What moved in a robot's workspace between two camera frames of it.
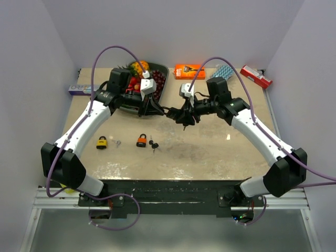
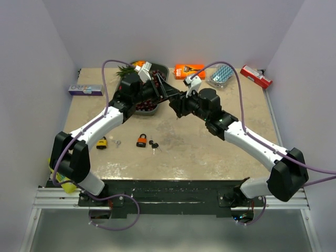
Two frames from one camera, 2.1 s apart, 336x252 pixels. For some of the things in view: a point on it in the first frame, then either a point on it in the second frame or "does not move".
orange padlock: x=142 y=142 does not move
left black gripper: x=152 y=108 -> x=164 y=91
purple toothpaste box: x=82 y=90 does not move
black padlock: x=172 y=113 -> x=179 y=96
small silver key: x=117 y=142 does not move
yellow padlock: x=102 y=143 does not move
